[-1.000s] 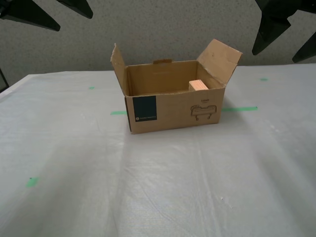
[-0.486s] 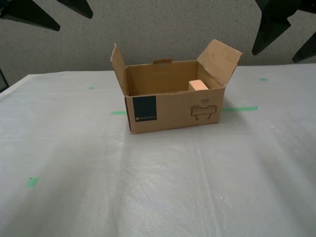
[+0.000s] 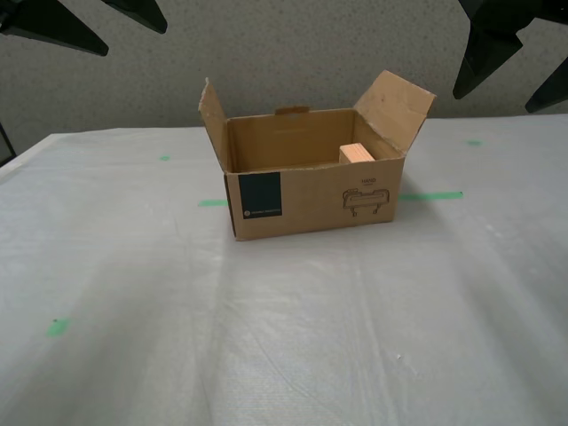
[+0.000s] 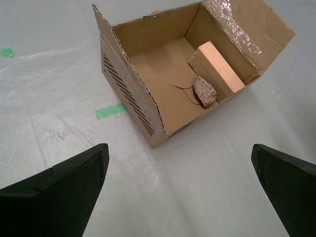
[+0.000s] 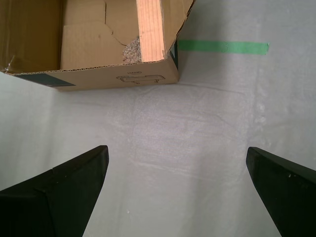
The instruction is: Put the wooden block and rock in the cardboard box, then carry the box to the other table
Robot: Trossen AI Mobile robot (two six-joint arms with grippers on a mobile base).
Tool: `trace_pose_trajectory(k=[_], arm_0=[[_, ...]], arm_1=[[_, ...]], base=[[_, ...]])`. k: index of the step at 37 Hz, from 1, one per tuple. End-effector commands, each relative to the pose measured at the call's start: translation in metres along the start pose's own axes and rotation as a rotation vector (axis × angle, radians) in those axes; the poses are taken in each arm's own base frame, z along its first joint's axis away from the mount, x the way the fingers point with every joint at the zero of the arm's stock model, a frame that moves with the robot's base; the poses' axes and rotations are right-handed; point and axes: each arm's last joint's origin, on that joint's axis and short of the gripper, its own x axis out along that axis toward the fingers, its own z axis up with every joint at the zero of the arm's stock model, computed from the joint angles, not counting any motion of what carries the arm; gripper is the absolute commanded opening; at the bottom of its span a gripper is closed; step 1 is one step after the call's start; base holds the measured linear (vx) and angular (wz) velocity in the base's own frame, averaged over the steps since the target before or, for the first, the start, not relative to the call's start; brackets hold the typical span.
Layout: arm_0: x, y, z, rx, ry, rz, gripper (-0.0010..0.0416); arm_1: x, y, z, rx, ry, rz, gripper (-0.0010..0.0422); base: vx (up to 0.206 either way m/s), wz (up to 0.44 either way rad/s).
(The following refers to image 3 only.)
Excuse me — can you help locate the light wooden block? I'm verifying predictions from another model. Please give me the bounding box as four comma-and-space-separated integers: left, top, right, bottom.
338, 143, 375, 165

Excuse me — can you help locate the cardboard box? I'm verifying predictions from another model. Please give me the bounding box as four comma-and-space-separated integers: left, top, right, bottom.
197, 69, 438, 243

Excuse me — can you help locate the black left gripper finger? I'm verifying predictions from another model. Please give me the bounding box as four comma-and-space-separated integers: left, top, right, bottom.
100, 0, 169, 36
0, 0, 110, 58

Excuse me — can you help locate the translucent plastic table cover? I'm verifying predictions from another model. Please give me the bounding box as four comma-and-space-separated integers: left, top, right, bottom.
0, 113, 568, 426

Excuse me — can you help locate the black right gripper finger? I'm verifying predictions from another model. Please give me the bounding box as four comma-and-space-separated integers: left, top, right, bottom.
525, 57, 568, 114
452, 0, 568, 100

